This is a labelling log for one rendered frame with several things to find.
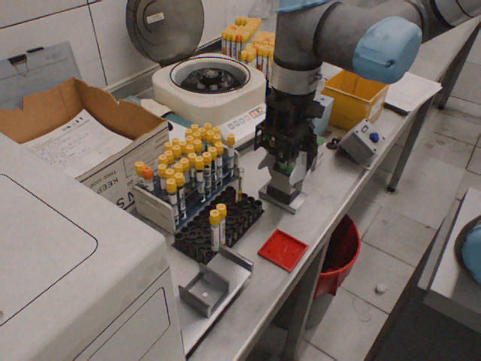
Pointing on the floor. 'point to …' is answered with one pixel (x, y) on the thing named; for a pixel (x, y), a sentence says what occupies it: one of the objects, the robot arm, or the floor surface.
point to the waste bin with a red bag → (322, 293)
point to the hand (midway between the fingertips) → (286, 174)
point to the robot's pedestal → (424, 321)
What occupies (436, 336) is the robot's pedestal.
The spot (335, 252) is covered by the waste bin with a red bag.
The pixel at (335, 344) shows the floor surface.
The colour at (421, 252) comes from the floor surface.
